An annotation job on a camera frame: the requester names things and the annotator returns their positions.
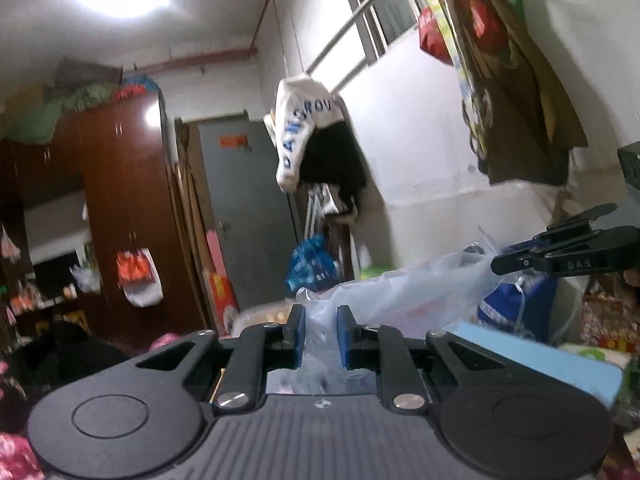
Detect white hanging tote bag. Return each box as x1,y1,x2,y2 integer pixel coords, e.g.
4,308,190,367
271,74,345,193

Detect green cloth on wardrobe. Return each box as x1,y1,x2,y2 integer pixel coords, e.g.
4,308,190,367
1,82,118,145

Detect blue plastic bag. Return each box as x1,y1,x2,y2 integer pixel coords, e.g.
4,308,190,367
285,234,341,294

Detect clear plastic bag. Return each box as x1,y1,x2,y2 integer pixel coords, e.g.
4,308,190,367
267,243,501,396

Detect dark red wooden wardrobe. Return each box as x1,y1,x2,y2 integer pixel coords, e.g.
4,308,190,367
1,93,207,350

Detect red hanging bag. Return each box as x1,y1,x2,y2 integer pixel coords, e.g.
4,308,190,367
418,6,452,66

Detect black clothing on bed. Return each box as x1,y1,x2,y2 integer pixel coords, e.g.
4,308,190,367
9,322,130,405

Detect orange white hanging bag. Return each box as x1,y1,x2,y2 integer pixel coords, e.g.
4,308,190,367
116,248,164,308

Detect grey door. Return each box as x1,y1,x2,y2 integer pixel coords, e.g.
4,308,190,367
198,120,297,310

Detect blue white shopping bag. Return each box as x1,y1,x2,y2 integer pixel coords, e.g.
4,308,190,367
476,278,558,342

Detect black hanging garment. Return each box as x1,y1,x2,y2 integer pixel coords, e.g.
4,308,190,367
299,122,367,202

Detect brown hanging bags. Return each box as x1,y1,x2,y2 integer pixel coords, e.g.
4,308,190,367
447,0,588,186

